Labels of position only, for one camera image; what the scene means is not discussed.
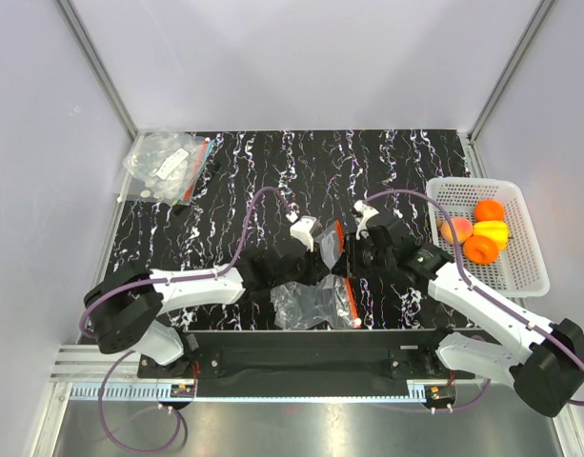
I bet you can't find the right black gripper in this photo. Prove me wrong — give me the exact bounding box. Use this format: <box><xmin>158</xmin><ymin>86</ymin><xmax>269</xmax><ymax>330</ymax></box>
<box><xmin>331</xmin><ymin>232</ymin><xmax>395</xmax><ymax>280</ymax></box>

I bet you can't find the clear zip bag orange zipper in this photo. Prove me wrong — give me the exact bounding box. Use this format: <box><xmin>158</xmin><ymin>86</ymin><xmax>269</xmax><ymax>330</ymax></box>
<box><xmin>271</xmin><ymin>220</ymin><xmax>361</xmax><ymax>330</ymax></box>

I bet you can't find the peach fruit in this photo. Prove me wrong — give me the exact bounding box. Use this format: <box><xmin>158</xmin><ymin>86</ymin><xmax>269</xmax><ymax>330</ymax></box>
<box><xmin>439</xmin><ymin>216</ymin><xmax>473</xmax><ymax>246</ymax></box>

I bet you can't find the orange fruit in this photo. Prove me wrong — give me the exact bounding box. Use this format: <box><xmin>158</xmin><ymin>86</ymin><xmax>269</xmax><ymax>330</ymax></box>
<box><xmin>474</xmin><ymin>200</ymin><xmax>505</xmax><ymax>222</ymax></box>
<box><xmin>462</xmin><ymin>235</ymin><xmax>499</xmax><ymax>265</ymax></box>

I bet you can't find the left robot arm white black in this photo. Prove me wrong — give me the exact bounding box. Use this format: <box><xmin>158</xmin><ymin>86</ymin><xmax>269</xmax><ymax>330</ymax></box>
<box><xmin>84</xmin><ymin>238</ymin><xmax>332</xmax><ymax>377</ymax></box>

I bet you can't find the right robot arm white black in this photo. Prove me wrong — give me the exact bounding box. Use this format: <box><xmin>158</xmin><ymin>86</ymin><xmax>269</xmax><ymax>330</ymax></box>
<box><xmin>334</xmin><ymin>202</ymin><xmax>584</xmax><ymax>417</ymax></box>

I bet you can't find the stack of spare zip bags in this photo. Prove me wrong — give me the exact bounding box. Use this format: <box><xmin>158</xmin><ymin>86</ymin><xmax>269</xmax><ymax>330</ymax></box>
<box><xmin>122</xmin><ymin>131</ymin><xmax>214</xmax><ymax>207</ymax></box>

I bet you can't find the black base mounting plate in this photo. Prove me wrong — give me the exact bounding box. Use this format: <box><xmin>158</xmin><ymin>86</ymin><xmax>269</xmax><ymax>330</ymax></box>
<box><xmin>138</xmin><ymin>329</ymin><xmax>451</xmax><ymax>394</ymax></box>

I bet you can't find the black marbled table mat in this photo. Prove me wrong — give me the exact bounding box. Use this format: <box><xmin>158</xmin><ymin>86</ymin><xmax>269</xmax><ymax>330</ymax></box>
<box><xmin>89</xmin><ymin>130</ymin><xmax>493</xmax><ymax>332</ymax></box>

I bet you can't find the yellow bell pepper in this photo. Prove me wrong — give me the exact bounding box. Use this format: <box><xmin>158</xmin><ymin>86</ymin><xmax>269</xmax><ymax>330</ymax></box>
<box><xmin>473</xmin><ymin>220</ymin><xmax>510</xmax><ymax>250</ymax></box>

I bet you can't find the white plastic mesh basket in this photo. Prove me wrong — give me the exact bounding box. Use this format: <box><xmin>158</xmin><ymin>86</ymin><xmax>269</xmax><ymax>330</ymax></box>
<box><xmin>426</xmin><ymin>177</ymin><xmax>550</xmax><ymax>298</ymax></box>

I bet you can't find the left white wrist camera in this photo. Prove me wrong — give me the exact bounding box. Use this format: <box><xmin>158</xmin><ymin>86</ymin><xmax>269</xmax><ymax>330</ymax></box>
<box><xmin>289</xmin><ymin>214</ymin><xmax>320</xmax><ymax>252</ymax></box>

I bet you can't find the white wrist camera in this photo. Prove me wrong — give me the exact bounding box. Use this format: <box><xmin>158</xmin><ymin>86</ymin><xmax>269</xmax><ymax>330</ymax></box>
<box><xmin>289</xmin><ymin>214</ymin><xmax>320</xmax><ymax>252</ymax></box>
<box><xmin>353</xmin><ymin>200</ymin><xmax>379</xmax><ymax>241</ymax></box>

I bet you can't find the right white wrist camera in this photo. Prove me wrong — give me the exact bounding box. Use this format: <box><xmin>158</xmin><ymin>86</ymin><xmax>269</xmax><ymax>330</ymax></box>
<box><xmin>353</xmin><ymin>200</ymin><xmax>379</xmax><ymax>241</ymax></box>

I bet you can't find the right aluminium frame post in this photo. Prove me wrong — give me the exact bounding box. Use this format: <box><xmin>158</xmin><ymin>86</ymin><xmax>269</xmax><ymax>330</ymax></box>
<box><xmin>467</xmin><ymin>0</ymin><xmax>559</xmax><ymax>142</ymax></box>

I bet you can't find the aluminium frame post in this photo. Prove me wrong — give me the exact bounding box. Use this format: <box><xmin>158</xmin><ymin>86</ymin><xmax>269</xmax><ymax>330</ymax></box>
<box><xmin>54</xmin><ymin>0</ymin><xmax>138</xmax><ymax>141</ymax></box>
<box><xmin>467</xmin><ymin>0</ymin><xmax>559</xmax><ymax>142</ymax></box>

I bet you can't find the white slotted cable duct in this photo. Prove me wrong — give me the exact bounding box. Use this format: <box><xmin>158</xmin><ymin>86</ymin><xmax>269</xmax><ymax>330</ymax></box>
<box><xmin>70</xmin><ymin>380</ymin><xmax>429</xmax><ymax>404</ymax></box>

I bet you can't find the left aluminium frame post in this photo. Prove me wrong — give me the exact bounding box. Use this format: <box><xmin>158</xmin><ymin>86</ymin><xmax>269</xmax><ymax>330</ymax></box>
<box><xmin>54</xmin><ymin>0</ymin><xmax>138</xmax><ymax>141</ymax></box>

